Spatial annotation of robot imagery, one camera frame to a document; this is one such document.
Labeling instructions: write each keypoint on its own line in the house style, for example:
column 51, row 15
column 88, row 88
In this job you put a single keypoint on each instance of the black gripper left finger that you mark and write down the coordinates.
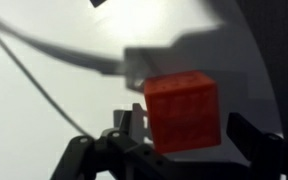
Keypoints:
column 115, row 152

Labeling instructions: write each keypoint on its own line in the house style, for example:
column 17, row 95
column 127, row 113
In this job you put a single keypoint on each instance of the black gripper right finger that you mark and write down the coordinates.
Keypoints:
column 266, row 152

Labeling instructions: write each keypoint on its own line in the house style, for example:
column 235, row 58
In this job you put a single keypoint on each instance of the orange block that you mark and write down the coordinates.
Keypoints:
column 183, row 111

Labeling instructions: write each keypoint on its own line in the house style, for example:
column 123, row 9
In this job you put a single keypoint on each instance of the blue block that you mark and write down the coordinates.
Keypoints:
column 96, row 3

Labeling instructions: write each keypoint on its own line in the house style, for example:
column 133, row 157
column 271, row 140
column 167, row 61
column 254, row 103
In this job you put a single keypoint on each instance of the white round table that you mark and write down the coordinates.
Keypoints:
column 67, row 67

